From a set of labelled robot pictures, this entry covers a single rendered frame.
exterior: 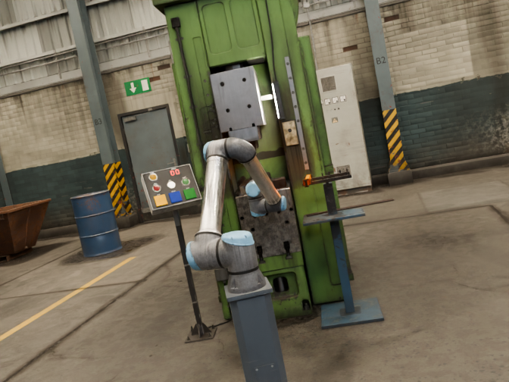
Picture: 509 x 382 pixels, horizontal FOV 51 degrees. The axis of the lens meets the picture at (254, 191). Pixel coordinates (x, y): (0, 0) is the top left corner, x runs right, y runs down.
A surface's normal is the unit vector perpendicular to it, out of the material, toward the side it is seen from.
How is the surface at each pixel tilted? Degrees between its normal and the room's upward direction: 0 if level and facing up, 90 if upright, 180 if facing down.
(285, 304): 89
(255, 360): 90
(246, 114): 90
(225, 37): 90
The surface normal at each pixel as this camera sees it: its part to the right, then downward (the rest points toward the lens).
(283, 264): -0.06, 0.12
